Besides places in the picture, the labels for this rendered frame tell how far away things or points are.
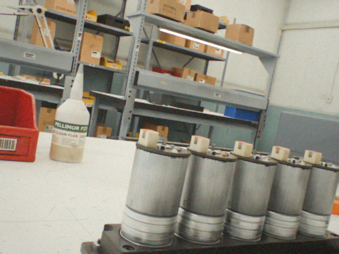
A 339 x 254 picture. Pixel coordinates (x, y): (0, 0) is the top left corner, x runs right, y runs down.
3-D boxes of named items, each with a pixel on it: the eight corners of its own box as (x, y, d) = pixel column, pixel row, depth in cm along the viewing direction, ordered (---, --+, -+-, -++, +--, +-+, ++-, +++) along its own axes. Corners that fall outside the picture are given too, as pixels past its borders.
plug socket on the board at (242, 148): (254, 157, 19) (257, 145, 19) (241, 156, 19) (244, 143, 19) (243, 154, 20) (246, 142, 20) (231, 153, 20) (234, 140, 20)
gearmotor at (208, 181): (226, 260, 18) (248, 157, 18) (185, 263, 17) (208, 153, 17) (198, 239, 21) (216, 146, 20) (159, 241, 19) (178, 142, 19)
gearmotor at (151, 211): (179, 264, 17) (201, 153, 17) (130, 269, 16) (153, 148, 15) (153, 241, 19) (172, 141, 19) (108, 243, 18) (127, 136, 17)
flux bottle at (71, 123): (47, 160, 37) (63, 59, 37) (50, 153, 41) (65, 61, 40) (81, 165, 38) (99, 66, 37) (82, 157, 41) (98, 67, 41)
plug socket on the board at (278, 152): (290, 162, 21) (293, 149, 21) (280, 160, 20) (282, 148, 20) (279, 158, 22) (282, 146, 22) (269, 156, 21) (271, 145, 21)
